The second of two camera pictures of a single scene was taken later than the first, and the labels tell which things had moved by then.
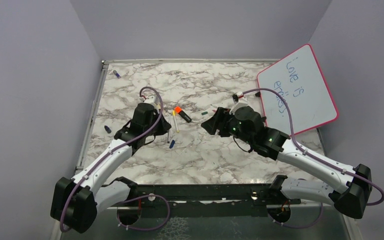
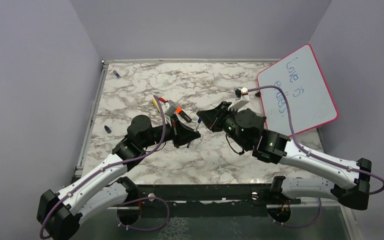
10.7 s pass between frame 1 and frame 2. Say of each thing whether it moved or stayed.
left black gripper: moved
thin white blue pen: moved
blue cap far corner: stayed
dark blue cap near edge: stayed
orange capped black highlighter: stayed
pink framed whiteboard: stayed
